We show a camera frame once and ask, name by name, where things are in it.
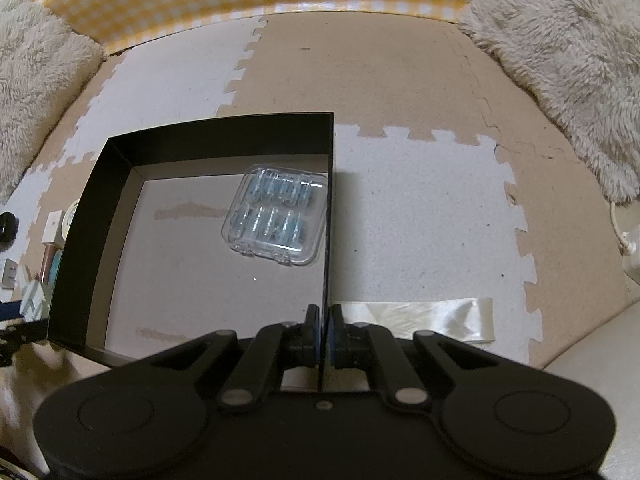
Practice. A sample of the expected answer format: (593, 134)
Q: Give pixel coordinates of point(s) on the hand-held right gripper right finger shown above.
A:
(334, 342)

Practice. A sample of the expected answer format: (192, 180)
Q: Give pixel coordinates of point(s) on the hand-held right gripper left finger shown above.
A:
(312, 340)

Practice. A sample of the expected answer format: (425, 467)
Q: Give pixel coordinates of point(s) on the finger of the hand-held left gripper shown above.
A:
(9, 309)
(22, 342)

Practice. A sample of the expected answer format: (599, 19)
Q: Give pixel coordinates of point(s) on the white plug adapter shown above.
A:
(35, 300)

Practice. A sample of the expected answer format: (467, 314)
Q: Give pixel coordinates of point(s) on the white charger printed label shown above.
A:
(7, 272)

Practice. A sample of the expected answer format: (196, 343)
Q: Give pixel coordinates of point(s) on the black oval case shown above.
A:
(7, 230)

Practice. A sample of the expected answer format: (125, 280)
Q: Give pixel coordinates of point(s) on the pink lip gloss white cap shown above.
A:
(52, 227)

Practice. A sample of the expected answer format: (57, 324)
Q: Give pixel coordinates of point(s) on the black cardboard box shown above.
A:
(95, 240)

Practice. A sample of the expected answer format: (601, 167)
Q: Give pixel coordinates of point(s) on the glossy clear tape strip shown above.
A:
(425, 317)

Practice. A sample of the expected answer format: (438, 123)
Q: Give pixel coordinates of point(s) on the white tape roll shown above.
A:
(70, 220)

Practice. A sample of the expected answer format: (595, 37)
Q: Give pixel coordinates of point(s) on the white foam puzzle mat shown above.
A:
(165, 85)
(35, 195)
(425, 210)

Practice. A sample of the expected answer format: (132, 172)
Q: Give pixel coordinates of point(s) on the clear plastic case blue pieces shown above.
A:
(275, 210)

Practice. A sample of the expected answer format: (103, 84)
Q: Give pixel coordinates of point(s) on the beige foam puzzle mat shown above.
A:
(560, 220)
(85, 105)
(360, 75)

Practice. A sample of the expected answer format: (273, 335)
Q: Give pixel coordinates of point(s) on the fluffy cream cushion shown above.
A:
(35, 90)
(565, 60)

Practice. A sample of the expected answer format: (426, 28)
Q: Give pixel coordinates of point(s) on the cream smooth sheet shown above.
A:
(615, 360)

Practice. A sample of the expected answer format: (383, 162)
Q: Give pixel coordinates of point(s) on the white power adapter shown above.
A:
(634, 265)

